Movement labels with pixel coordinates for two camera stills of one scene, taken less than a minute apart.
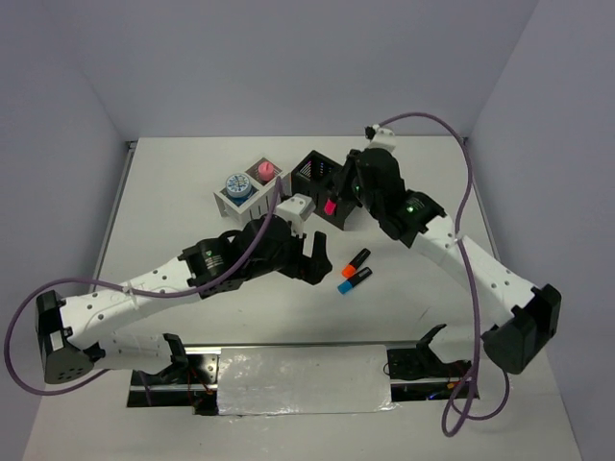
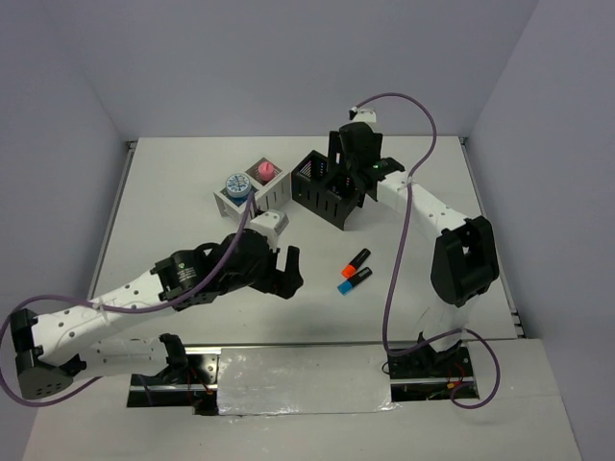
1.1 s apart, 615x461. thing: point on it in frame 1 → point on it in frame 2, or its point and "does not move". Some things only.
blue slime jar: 238,188 does not move
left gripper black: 310,269 → 285,282
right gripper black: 345,174 → 334,148
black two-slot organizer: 315,176 does not move
